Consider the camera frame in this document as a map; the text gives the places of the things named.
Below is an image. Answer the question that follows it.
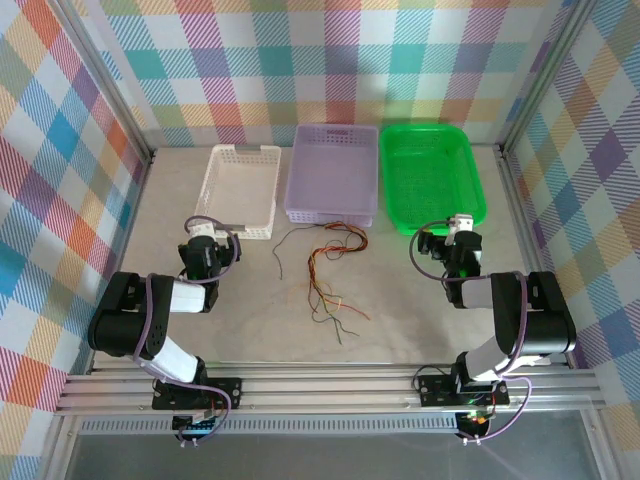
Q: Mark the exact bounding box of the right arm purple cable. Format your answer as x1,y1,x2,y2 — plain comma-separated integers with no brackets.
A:
408,218,533,445

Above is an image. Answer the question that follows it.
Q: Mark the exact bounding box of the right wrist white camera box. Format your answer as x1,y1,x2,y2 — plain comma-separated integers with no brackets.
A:
446,213,475,246

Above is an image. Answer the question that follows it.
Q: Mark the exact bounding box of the aluminium front rail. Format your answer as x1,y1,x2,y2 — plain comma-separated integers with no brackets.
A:
53,367,609,416

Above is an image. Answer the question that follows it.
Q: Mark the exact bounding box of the green thin wire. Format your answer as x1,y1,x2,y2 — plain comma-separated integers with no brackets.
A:
309,244,344,346

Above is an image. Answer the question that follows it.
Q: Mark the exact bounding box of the small electronics board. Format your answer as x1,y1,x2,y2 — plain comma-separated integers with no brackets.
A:
171,413,224,444
455,408,496,439

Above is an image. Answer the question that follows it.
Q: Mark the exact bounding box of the grey slotted cable duct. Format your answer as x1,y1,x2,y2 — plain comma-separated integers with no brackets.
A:
78,418,461,436

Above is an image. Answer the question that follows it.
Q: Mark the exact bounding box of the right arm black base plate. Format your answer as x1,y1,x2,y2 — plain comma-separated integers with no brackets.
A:
417,373,511,407

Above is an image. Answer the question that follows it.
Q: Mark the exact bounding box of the black thin wire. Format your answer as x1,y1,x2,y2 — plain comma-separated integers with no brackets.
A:
271,225,324,281
310,239,361,337

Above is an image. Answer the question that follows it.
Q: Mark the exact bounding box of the white perforated plastic basket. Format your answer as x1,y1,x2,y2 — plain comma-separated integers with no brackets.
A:
193,143,283,242

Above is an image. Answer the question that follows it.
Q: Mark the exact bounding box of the red thin wire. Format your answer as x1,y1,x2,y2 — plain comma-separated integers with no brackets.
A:
307,227,372,322

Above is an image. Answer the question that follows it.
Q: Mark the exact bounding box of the aluminium side rail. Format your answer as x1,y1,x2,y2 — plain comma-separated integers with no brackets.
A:
87,149,157,376
494,144,576,371

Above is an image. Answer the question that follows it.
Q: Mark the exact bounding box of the green perforated plastic basket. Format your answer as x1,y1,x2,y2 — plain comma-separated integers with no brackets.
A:
378,123,489,237

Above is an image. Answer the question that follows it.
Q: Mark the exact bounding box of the aluminium frame post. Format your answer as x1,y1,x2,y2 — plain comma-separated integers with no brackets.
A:
499,0,599,154
58,0,155,169

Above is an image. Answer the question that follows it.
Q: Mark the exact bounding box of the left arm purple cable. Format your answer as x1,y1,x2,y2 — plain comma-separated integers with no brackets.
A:
132,214,239,447

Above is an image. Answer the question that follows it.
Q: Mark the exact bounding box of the orange thin wire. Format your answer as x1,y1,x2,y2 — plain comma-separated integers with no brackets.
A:
324,222,371,254

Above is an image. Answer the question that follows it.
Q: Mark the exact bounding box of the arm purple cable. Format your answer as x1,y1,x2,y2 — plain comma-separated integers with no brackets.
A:
132,214,239,447
408,218,533,445

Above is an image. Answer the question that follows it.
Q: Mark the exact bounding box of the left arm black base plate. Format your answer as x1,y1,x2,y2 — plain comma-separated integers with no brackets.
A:
151,377,244,412

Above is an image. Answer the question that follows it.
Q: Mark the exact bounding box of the purple perforated plastic basket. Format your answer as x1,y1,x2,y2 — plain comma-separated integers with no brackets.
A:
283,123,380,229

